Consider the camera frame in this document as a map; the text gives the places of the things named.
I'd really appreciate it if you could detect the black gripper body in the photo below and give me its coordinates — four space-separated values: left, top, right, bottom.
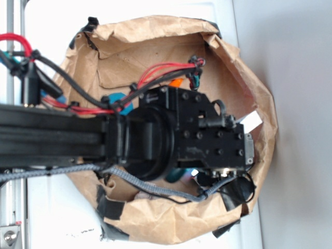
139 87 254 182

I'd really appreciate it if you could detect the dark green plastic pickle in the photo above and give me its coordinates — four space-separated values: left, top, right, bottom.
165 168 187 183

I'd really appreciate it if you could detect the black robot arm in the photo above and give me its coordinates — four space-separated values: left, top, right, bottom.
1 86 254 181

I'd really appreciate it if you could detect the white paper tag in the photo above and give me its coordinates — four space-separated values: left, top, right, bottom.
240 110 262 134

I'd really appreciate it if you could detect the orange plastic carrot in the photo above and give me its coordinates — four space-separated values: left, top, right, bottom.
169 78 184 88

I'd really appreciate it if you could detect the crumpled grey paper wad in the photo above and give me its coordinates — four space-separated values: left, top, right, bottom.
134 191 154 200

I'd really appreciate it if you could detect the blue foam ball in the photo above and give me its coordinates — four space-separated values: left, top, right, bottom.
108 92 134 116

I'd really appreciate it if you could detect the brown paper bag bin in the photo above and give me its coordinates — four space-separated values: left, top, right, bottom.
61 16 278 245

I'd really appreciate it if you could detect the grey braided cable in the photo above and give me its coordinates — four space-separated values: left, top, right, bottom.
0 163 234 203

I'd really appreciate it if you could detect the aluminium frame rail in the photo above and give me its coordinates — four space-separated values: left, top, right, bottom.
1 1 29 248

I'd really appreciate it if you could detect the red and black wire bundle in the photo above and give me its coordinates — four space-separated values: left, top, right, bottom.
0 33 206 116

